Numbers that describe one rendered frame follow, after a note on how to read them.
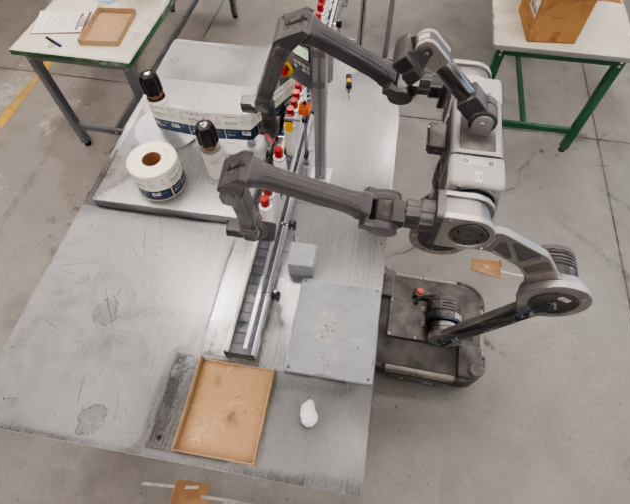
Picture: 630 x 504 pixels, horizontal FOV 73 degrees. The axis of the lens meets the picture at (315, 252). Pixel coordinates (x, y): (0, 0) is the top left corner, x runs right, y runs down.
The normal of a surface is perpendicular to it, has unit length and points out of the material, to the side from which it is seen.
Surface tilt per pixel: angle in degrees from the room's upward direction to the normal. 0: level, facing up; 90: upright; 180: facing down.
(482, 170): 0
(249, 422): 0
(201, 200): 0
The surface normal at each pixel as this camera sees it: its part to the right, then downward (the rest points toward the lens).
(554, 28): -0.09, 0.85
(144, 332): -0.01, -0.51
